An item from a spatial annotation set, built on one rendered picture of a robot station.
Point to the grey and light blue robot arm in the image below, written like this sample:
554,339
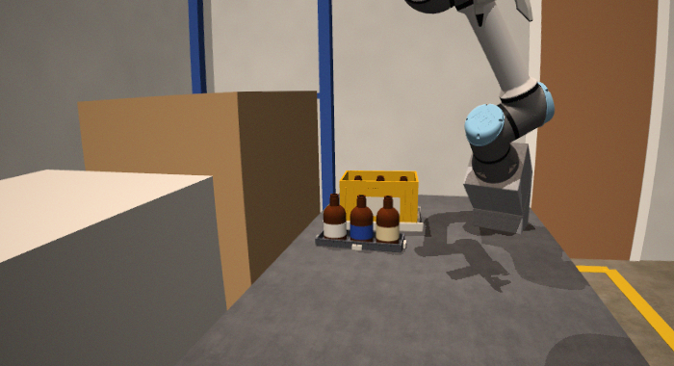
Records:
525,104

